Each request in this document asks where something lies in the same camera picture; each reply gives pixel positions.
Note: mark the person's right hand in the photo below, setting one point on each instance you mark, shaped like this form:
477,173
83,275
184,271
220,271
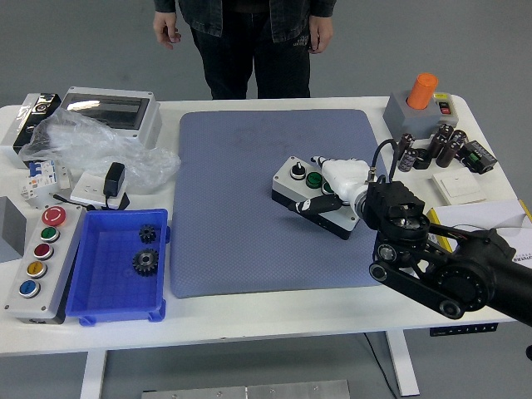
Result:
166,27

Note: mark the person's left hand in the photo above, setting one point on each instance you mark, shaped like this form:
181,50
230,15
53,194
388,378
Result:
322,35

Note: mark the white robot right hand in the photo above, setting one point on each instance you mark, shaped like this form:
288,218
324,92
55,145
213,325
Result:
345,176

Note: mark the grey four-button control box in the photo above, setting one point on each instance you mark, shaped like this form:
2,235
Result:
284,178

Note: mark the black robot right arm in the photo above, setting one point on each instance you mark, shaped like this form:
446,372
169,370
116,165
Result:
461,278

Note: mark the grey five-button control box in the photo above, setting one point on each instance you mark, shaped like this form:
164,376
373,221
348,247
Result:
58,266

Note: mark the dark brown capacitor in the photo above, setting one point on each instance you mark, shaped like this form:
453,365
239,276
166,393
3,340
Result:
436,145
444,129
406,143
459,137
408,160
446,154

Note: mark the person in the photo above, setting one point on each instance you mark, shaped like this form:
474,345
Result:
232,50

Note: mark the grey square base block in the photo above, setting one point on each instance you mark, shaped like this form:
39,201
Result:
401,116

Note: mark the grey distribution box clear lid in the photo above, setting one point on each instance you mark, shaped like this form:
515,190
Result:
124,108

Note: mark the orange cylinder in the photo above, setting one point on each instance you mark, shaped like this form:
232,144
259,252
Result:
422,91

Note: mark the grey-blue padded mat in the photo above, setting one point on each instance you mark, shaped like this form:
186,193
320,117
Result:
232,199

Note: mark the black module green terminal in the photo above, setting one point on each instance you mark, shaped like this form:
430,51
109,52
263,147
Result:
478,157

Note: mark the white yellow-edged book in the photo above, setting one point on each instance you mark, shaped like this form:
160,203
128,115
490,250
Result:
478,214

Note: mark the clear plastic bag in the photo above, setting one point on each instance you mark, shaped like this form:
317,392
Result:
83,141

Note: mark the black power adapter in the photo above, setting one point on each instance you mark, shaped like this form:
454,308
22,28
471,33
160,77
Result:
114,178

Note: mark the white silver door lock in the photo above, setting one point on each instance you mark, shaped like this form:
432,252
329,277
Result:
21,120

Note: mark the small white terminal module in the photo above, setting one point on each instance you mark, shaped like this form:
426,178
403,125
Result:
65,176

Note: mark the black table control panel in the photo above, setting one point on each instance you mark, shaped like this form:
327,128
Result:
463,329

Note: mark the white blue circuit breaker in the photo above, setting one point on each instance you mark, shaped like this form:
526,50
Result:
39,178

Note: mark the white table leg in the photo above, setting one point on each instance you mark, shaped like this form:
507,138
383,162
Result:
403,365
93,374

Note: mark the small black gear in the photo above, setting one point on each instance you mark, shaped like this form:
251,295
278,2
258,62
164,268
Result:
146,234

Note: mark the large black gear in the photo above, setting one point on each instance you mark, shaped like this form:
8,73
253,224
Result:
146,261

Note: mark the grey metal plate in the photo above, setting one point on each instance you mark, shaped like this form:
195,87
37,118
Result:
249,390

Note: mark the grey metal block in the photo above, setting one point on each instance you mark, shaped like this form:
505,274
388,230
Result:
10,228

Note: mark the blue plastic bin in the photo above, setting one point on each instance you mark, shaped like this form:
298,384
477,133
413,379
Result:
108,287

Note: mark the white wall switch panel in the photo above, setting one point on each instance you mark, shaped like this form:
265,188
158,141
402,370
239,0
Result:
457,187

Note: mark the white red-black switch box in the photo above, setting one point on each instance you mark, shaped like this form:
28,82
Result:
445,109

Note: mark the white wall socket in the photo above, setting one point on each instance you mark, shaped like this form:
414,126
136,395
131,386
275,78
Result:
87,189

